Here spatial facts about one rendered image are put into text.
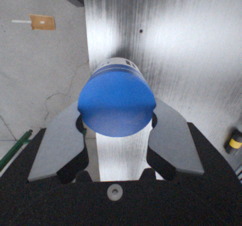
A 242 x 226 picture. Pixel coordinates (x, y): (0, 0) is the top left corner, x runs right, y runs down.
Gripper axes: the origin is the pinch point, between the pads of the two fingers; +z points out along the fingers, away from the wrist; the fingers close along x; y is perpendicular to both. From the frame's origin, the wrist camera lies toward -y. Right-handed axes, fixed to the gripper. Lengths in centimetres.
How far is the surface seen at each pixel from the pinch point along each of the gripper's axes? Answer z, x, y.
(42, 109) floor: 100, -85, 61
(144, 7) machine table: 16.8, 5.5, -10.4
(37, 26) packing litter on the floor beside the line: 98, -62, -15
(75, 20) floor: 100, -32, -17
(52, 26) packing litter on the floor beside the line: 99, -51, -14
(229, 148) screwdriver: 15.1, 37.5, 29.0
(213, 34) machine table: 16.8, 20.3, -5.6
